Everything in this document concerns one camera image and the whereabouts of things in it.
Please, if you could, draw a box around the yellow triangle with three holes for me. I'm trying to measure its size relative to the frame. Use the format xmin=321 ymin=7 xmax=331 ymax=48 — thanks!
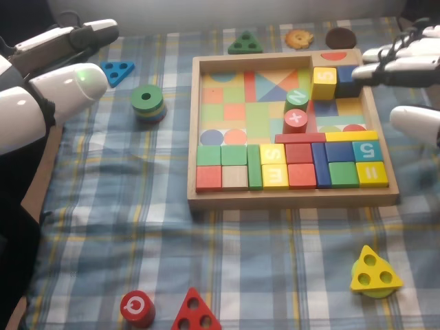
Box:
xmin=349 ymin=244 xmax=405 ymax=293

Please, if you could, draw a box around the dark blue cube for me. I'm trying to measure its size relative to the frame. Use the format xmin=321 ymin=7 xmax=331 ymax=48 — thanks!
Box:
xmin=335 ymin=65 xmax=364 ymax=99

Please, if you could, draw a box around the red triangle with three holes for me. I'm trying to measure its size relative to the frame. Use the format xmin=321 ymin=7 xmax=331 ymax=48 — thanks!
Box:
xmin=170 ymin=287 xmax=223 ymax=330

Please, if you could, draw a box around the red cylinder with X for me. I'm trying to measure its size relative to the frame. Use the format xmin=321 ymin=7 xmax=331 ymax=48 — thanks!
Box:
xmin=282 ymin=108 xmax=309 ymax=135

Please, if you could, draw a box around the tan toy cookie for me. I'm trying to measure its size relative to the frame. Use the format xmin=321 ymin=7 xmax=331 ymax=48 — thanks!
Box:
xmin=284 ymin=29 xmax=316 ymax=51

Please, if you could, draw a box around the blue triangle with three holes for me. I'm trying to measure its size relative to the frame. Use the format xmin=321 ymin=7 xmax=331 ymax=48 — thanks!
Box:
xmin=100 ymin=60 xmax=135 ymax=89

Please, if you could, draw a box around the green triangle with three holes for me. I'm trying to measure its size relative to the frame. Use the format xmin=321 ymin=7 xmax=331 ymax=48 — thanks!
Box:
xmin=227 ymin=30 xmax=264 ymax=55

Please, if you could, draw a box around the blue plaid cloth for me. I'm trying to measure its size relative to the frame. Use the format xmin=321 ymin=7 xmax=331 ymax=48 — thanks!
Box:
xmin=25 ymin=16 xmax=440 ymax=330

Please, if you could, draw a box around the green cylinder with N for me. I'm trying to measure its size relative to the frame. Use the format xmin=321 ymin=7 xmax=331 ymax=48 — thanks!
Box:
xmin=284 ymin=88 xmax=310 ymax=114

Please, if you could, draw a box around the wooden puzzle tray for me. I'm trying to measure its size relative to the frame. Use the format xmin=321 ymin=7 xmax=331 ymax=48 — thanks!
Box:
xmin=186 ymin=47 xmax=401 ymax=210

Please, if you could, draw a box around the brown round disc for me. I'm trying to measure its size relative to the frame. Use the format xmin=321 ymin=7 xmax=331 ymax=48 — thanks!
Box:
xmin=325 ymin=27 xmax=358 ymax=50

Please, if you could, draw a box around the red cylinder with Q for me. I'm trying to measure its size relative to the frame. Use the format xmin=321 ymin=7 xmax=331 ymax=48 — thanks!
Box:
xmin=119 ymin=290 xmax=156 ymax=329

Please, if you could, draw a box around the green wooden ring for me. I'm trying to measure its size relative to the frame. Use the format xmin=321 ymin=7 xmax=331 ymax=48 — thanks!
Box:
xmin=130 ymin=85 xmax=164 ymax=113

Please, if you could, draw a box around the green round disc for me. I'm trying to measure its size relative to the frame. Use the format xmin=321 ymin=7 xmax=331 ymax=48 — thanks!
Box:
xmin=350 ymin=257 xmax=396 ymax=299

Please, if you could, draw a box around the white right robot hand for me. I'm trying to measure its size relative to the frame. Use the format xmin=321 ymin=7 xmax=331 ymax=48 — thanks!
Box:
xmin=351 ymin=16 xmax=440 ymax=147

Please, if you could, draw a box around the yellow cube with number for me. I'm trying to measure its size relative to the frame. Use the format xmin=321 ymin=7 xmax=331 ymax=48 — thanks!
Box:
xmin=311 ymin=67 xmax=338 ymax=101

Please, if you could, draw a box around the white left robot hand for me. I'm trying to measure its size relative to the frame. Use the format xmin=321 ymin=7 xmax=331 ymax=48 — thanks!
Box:
xmin=0 ymin=19 xmax=120 ymax=155

